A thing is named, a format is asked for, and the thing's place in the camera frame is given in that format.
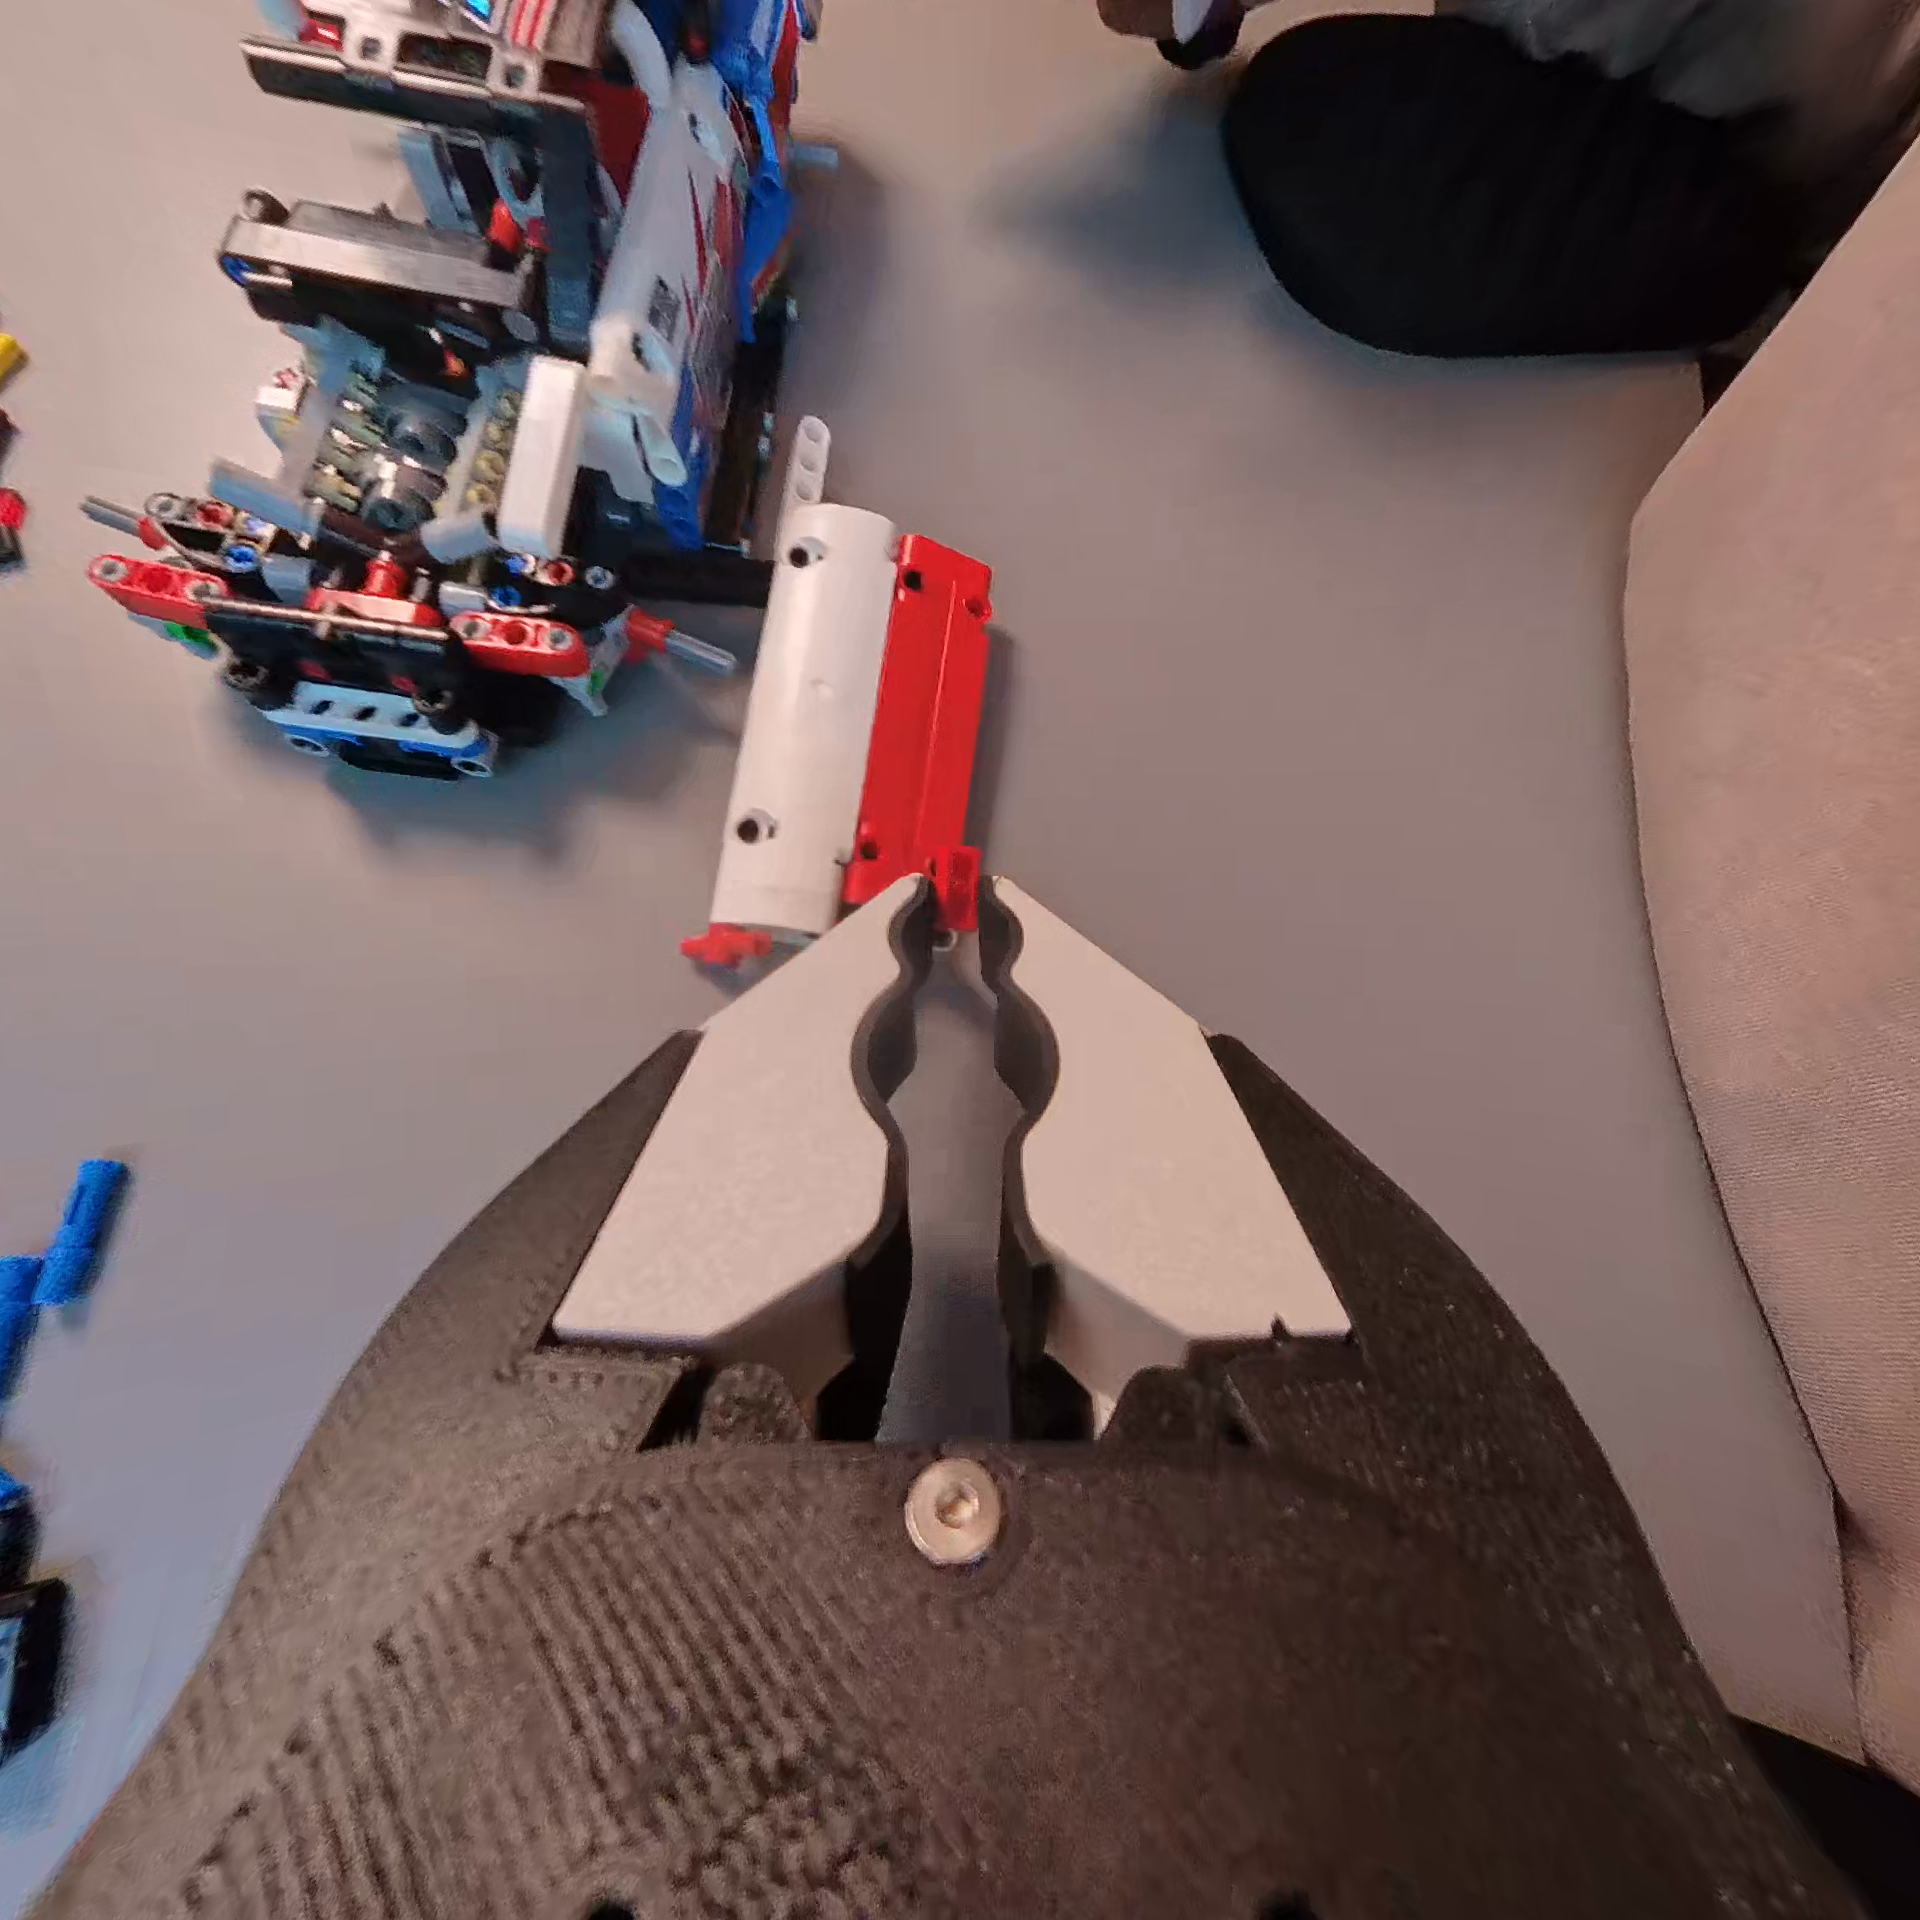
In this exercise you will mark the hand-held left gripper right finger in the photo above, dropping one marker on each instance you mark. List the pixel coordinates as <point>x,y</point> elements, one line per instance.
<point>1171,1200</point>

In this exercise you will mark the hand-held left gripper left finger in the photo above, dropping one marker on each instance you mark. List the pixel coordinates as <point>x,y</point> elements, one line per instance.
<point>735,1200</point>

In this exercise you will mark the red lego axle connector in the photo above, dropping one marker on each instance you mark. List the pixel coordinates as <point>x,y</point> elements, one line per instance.
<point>729,944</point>

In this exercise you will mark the small red lego brick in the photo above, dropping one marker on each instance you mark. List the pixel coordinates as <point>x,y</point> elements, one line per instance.
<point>957,885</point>

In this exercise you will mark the white and red lego assembly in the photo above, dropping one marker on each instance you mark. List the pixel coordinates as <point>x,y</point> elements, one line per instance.
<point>811,705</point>

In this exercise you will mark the blue white lego race car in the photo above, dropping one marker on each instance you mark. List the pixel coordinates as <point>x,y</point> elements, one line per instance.
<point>451,451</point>

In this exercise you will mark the loose red lego piece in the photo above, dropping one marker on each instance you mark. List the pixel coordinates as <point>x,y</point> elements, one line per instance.
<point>11,524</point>

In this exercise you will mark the pile of blue black pins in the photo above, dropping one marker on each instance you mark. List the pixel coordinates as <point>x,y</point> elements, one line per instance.
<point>60,1260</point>

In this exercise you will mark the black padded armrest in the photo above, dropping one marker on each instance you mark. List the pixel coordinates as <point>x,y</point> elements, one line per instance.
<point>1500,196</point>

